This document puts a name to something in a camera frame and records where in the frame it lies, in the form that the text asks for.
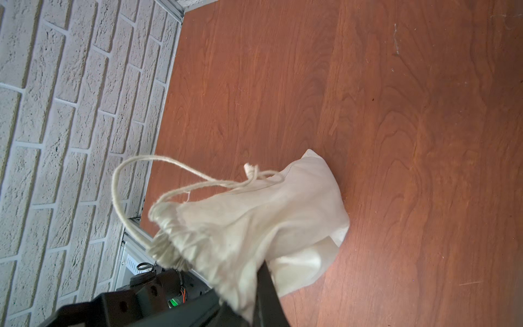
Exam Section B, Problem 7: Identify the aluminium mounting rail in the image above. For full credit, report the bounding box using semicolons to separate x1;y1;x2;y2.
112;228;162;290

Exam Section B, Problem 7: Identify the cream cloth drawstring bag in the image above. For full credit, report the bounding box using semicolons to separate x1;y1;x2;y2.
111;149;351;324

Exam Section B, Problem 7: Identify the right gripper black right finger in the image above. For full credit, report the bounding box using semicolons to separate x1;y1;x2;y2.
252;262;290;327

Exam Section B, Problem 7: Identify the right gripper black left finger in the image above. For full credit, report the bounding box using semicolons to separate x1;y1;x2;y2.
40;284;219;326

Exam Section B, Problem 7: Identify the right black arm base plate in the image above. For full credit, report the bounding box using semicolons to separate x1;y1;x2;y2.
129;267;211;308

